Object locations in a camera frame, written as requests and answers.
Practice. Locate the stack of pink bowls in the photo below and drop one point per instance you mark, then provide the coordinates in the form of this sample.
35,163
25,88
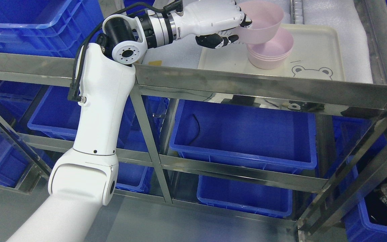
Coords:
271,54

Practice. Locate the cream bear tray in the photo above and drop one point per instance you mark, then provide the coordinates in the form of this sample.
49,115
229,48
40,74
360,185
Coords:
315,55

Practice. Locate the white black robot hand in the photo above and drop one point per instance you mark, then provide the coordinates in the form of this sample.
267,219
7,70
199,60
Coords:
206,18

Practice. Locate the blue bin lower centre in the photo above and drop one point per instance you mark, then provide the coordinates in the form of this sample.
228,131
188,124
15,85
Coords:
245,197

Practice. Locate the pink ikea bowl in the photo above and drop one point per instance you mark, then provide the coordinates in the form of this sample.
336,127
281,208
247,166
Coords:
266,19

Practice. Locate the blue bin under tray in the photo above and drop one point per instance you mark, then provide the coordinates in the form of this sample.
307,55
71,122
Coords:
245,136

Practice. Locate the blue bin left middle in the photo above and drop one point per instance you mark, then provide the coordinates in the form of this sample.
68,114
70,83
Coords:
58,118

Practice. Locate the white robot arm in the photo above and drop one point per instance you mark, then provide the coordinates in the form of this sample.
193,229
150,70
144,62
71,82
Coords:
83,179

